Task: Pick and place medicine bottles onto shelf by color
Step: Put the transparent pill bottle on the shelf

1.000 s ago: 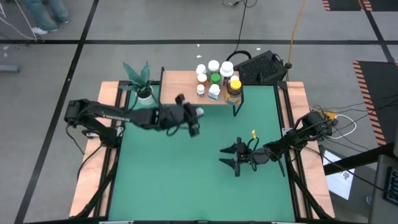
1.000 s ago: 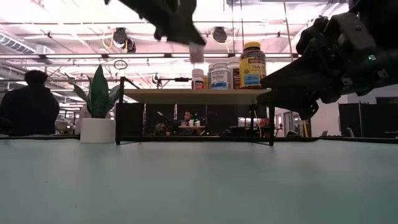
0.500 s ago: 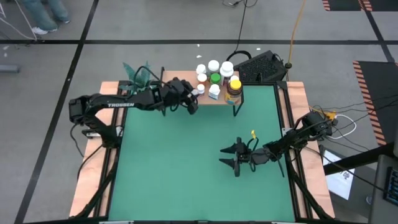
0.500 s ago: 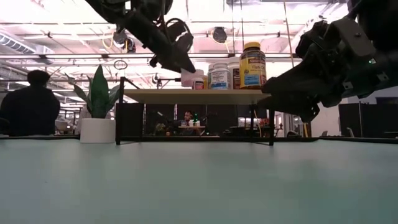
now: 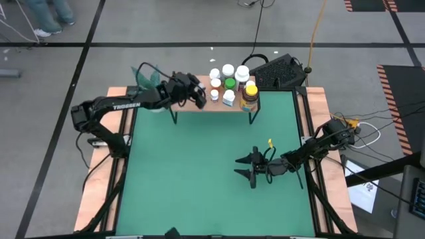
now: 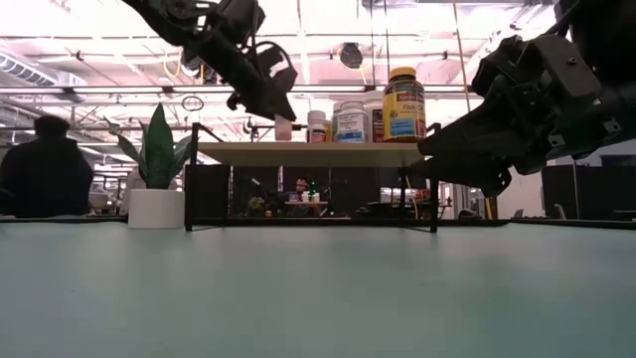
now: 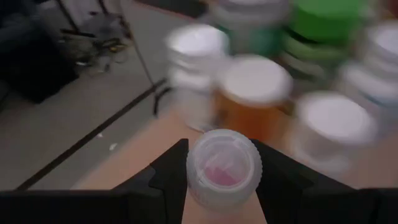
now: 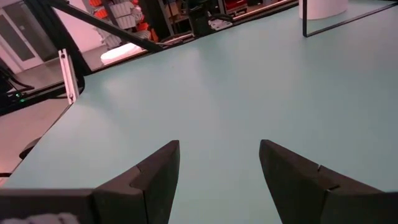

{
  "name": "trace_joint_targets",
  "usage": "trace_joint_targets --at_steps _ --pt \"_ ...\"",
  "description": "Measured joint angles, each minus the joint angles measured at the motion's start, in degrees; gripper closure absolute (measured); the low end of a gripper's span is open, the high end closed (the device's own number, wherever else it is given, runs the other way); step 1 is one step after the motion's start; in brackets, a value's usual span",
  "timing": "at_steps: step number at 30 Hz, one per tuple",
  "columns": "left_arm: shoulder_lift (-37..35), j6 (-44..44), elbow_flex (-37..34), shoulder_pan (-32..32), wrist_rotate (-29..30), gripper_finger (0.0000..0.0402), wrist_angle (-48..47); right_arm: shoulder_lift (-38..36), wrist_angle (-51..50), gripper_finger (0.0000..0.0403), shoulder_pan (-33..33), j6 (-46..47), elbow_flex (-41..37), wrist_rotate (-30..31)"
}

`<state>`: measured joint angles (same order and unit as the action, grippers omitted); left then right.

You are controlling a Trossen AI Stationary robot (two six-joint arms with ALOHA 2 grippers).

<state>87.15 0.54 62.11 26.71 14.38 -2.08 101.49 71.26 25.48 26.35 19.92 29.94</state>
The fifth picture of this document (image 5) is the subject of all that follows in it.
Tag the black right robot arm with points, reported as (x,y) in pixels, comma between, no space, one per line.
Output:
(315,149)

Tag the black mat hazard striped edge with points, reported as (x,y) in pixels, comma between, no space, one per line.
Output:
(365,5)
(408,99)

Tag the grey metal base plate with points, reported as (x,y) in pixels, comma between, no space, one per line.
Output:
(305,140)
(98,142)

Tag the orange pill vial white cap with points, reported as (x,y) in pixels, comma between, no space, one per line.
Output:
(216,82)

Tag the green cap medicine bottle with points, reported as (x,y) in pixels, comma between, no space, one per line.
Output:
(229,83)

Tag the green table mat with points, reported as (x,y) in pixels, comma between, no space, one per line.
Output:
(186,186)

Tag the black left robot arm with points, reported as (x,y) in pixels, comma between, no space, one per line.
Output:
(126,106)

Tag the clear gummies bottle green label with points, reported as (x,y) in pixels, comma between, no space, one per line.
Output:
(227,69)

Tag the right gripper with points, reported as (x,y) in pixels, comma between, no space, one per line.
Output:
(269,166)

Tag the wooden shelf black metal frame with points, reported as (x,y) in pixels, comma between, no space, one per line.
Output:
(216,107)

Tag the green plant in white pot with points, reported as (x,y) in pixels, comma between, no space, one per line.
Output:
(142,79)

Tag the person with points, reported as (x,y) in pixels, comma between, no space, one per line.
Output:
(46,16)

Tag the fish oil bottle yellow cap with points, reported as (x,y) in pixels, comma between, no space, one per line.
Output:
(251,90)

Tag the white paper sheet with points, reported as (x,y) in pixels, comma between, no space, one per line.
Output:
(363,196)

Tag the black metal bar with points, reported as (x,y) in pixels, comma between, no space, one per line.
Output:
(382,170)

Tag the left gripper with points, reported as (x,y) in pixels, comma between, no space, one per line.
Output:
(181,88)

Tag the black control panel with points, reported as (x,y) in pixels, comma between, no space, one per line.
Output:
(419,199)

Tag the large white pill bottle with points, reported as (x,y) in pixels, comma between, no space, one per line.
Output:
(242,71)

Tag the small black object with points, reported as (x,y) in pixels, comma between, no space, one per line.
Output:
(172,234)

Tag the grey metal cabinet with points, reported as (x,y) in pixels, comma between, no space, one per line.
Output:
(403,225)

